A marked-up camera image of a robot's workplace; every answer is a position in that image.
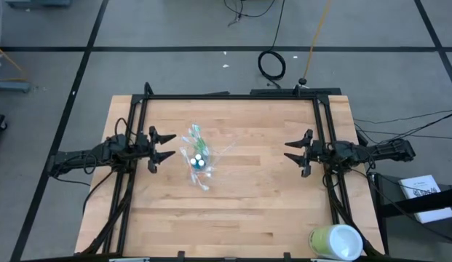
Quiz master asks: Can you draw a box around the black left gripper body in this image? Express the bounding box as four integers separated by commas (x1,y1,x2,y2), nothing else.
132,125,162,174

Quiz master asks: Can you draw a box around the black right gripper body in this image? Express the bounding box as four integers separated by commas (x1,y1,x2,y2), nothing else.
301,129,336,178

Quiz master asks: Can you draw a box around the orange toothbrush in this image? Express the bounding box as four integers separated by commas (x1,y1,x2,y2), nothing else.
196,165,215,178
191,165,210,192
180,147,198,184

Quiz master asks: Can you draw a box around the clear plastic bag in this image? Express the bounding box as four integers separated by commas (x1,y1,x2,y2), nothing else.
178,122,215,192

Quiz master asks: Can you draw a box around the clear plastic wrapper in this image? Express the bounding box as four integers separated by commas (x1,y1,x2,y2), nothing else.
210,140,238,157

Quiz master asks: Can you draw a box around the green disinfecting wipes canister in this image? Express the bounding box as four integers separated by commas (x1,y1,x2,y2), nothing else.
308,224,364,261

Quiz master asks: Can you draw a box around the black side cart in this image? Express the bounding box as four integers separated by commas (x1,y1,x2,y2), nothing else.
370,170,452,255

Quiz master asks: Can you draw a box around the white printed booklet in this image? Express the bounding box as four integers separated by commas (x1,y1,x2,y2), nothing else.
398,174,452,223

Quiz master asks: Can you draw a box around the grey stand foot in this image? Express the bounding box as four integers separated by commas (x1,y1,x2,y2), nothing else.
0,79,31,94

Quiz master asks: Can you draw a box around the black aluminium table frame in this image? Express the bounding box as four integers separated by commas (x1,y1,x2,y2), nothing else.
79,82,386,262

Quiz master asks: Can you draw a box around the black coiled hanging cable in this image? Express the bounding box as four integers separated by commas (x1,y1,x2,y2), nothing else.
257,0,287,82

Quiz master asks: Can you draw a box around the yellow hanging cable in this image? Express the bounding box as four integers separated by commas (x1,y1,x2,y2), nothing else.
300,0,332,87

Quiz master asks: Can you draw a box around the black tangled floor cable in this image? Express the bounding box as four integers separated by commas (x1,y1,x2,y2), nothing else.
223,0,276,27

